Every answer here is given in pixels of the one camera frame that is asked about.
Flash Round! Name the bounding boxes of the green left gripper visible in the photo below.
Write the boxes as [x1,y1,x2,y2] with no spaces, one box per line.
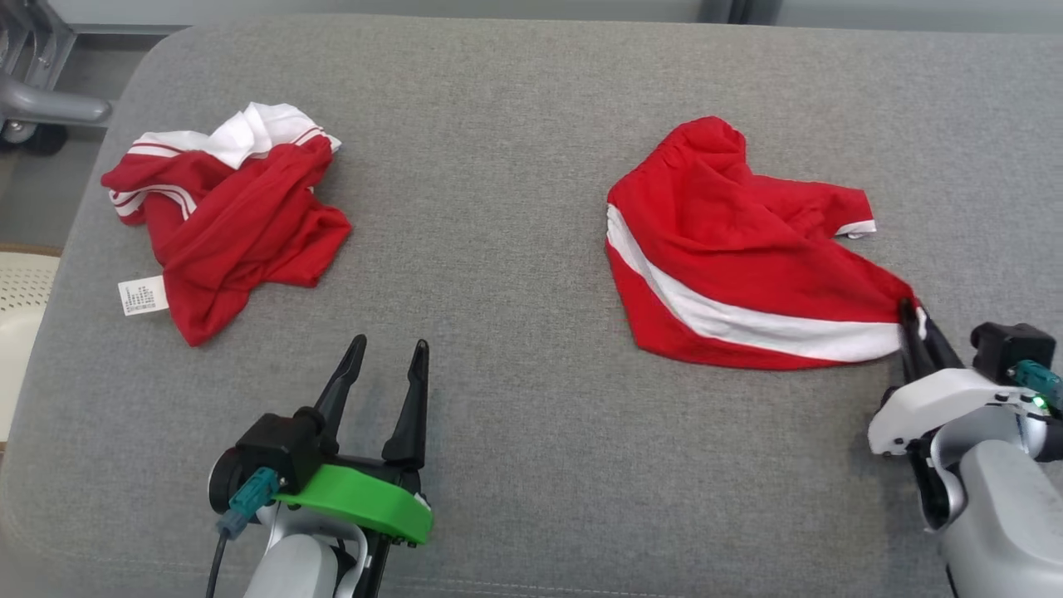
[274,334,435,549]

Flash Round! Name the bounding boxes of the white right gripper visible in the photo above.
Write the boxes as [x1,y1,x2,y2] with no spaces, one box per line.
[868,297,1049,458]

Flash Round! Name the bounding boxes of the red white basketball jersey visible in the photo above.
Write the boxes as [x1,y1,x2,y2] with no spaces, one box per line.
[100,102,353,347]

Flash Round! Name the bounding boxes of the red shorts with white stripe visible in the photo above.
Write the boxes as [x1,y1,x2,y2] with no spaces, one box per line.
[605,116,929,371]

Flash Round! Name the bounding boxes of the white perforated laundry basket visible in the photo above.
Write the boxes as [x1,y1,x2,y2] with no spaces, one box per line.
[0,245,64,445]

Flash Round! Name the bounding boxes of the grey metal stand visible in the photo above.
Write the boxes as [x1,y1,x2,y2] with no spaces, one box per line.
[698,0,777,24]

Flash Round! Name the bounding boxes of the grey wheeled cart leg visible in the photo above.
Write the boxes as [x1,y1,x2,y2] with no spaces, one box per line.
[0,0,114,157]

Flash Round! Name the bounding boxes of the right teal plug black cable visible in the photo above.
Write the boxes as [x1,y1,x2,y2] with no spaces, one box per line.
[1012,360,1063,418]

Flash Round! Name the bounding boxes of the teal plug black cable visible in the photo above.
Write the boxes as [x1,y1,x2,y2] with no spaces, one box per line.
[206,467,282,598]
[1012,360,1063,418]

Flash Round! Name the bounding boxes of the left teal plug black cable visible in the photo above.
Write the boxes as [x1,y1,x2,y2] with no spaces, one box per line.
[206,467,282,598]

